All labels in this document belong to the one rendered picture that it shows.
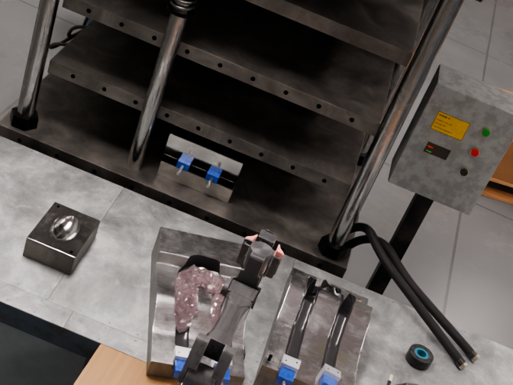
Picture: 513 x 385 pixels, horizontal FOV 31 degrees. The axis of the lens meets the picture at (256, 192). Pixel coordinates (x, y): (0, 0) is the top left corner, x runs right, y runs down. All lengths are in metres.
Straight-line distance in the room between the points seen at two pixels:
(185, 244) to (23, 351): 0.56
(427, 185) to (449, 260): 1.85
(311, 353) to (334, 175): 0.73
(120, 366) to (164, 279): 0.31
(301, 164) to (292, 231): 0.26
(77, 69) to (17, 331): 0.96
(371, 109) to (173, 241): 0.79
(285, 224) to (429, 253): 1.81
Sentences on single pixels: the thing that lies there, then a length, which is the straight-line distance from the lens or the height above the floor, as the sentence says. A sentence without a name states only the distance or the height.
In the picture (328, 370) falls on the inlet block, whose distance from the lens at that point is 2.52.
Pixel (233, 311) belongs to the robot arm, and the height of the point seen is 1.23.
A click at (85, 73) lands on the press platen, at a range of 3.16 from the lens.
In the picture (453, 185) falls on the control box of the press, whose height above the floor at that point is 1.16.
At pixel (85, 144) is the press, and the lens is 3.27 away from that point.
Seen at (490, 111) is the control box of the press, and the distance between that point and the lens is 3.00.
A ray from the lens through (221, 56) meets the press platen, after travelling 2.98.
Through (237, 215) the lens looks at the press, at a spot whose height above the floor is 0.79.
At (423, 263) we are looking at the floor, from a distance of 4.82.
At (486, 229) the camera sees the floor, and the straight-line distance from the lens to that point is 5.38.
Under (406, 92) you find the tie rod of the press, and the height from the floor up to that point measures 1.46.
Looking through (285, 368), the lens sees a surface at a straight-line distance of 2.51.
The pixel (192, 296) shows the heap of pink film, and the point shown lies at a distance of 2.59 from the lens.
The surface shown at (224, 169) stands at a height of 0.91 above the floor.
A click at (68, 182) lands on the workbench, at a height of 0.80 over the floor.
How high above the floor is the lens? 2.60
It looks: 33 degrees down
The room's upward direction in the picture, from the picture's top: 22 degrees clockwise
